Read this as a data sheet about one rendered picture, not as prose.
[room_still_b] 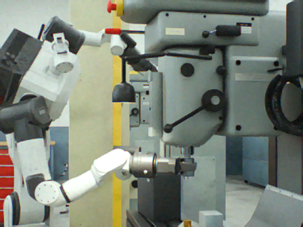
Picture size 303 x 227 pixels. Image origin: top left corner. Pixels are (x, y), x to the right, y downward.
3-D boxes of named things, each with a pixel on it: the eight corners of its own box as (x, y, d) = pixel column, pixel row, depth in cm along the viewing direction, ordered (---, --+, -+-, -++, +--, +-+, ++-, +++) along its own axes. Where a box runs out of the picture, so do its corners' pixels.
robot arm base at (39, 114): (6, 144, 158) (-10, 117, 153) (17, 125, 169) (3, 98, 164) (44, 134, 155) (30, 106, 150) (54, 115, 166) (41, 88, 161)
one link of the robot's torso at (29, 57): (-29, 123, 177) (-16, 67, 151) (7, 65, 199) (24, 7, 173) (41, 154, 182) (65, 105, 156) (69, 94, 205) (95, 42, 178)
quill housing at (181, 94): (168, 147, 141) (168, 43, 141) (153, 143, 161) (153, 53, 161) (226, 146, 144) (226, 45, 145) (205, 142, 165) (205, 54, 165)
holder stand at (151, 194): (153, 221, 182) (153, 171, 182) (136, 211, 203) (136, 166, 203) (180, 219, 186) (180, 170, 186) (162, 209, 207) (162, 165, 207)
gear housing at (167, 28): (159, 42, 138) (159, 9, 138) (143, 53, 162) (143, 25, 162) (262, 45, 145) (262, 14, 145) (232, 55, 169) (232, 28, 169)
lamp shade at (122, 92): (107, 102, 138) (107, 82, 138) (123, 103, 143) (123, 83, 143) (124, 102, 133) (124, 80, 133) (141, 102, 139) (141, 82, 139)
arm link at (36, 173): (25, 210, 147) (12, 142, 149) (32, 207, 160) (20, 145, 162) (60, 202, 148) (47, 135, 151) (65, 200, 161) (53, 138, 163)
